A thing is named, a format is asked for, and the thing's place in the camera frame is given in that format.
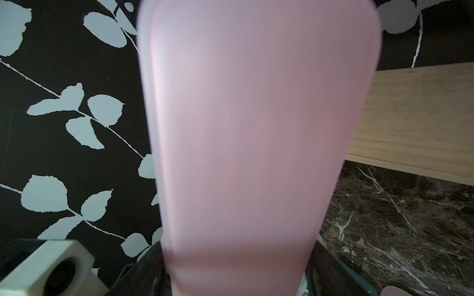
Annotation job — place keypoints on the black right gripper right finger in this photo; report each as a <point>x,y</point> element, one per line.
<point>326,277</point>

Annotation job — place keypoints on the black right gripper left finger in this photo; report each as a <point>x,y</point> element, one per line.
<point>147,277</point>

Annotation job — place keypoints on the dark green pencil case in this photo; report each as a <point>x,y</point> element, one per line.
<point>370,289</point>

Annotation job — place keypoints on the pink pencil case shelf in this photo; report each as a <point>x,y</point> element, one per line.
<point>251,108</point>
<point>393,291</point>

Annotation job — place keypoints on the wooden two-tier shelf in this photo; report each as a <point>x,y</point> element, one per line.
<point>420,121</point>

